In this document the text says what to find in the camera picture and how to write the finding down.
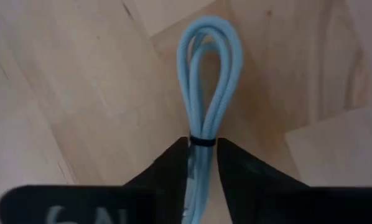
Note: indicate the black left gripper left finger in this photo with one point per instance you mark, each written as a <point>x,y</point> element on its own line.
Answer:
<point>136,202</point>

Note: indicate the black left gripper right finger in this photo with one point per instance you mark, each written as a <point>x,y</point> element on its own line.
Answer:
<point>267,202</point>

